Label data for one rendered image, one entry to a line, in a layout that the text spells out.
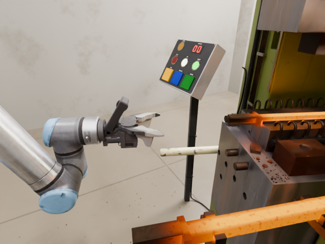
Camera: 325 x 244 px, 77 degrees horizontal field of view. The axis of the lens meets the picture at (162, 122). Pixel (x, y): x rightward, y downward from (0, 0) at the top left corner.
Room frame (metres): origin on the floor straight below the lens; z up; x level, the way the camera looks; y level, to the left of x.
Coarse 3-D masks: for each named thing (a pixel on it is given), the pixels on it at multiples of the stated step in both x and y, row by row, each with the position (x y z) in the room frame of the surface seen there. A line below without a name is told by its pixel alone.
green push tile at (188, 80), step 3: (186, 75) 1.08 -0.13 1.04; (189, 75) 1.06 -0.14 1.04; (186, 78) 1.06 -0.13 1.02; (189, 78) 1.05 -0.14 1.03; (192, 78) 1.03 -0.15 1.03; (183, 81) 1.07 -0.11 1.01; (186, 81) 1.05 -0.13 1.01; (189, 81) 1.03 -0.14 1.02; (192, 81) 1.02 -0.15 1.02; (183, 84) 1.06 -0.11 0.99; (186, 84) 1.04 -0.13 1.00; (189, 84) 1.02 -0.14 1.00; (183, 87) 1.04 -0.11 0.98; (186, 87) 1.03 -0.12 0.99; (189, 87) 1.01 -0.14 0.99
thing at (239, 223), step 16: (272, 208) 0.27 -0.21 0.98; (288, 208) 0.27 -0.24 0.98; (304, 208) 0.27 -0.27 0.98; (320, 208) 0.27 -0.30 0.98; (160, 224) 0.23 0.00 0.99; (176, 224) 0.23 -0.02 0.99; (192, 224) 0.24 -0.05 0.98; (208, 224) 0.24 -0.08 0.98; (224, 224) 0.24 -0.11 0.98; (240, 224) 0.24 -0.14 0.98; (256, 224) 0.24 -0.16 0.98; (272, 224) 0.24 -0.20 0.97; (288, 224) 0.25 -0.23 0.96; (144, 240) 0.20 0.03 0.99; (160, 240) 0.21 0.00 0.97; (176, 240) 0.22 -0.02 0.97; (192, 240) 0.21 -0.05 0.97; (208, 240) 0.22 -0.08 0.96
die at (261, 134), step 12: (264, 108) 0.76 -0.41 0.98; (276, 108) 0.76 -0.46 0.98; (288, 108) 0.76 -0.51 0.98; (300, 108) 0.76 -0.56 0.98; (312, 108) 0.76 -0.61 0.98; (324, 108) 0.76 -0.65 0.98; (264, 120) 0.61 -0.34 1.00; (276, 120) 0.61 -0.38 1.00; (288, 120) 0.61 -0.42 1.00; (300, 120) 0.61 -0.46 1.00; (312, 120) 0.62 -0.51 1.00; (324, 120) 0.62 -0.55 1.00; (252, 132) 0.64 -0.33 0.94; (264, 132) 0.58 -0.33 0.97; (276, 132) 0.55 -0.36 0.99; (288, 132) 0.56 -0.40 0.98; (300, 132) 0.56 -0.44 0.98; (312, 132) 0.56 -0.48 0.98; (324, 132) 0.57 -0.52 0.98; (264, 144) 0.56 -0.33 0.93
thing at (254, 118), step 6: (228, 114) 0.63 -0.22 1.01; (234, 114) 0.63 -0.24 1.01; (240, 114) 0.63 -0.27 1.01; (246, 114) 0.63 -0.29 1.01; (252, 114) 0.63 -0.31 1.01; (258, 114) 0.62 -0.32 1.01; (264, 114) 0.64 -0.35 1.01; (270, 114) 0.64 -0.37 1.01; (276, 114) 0.64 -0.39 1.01; (282, 114) 0.64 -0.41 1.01; (288, 114) 0.64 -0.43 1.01; (294, 114) 0.64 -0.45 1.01; (300, 114) 0.64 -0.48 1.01; (306, 114) 0.64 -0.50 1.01; (312, 114) 0.64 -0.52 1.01; (318, 114) 0.64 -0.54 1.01; (324, 114) 0.64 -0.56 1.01; (228, 120) 0.62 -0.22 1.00; (234, 120) 0.61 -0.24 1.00; (240, 120) 0.62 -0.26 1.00; (246, 120) 0.62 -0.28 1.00; (252, 120) 0.62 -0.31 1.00; (258, 120) 0.60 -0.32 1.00
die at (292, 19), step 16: (272, 0) 0.69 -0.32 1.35; (288, 0) 0.62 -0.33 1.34; (304, 0) 0.56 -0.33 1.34; (320, 0) 0.55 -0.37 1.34; (272, 16) 0.67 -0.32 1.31; (288, 16) 0.60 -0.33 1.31; (304, 16) 0.55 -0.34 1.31; (320, 16) 0.56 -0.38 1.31; (304, 32) 0.55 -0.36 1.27; (320, 32) 0.56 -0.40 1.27
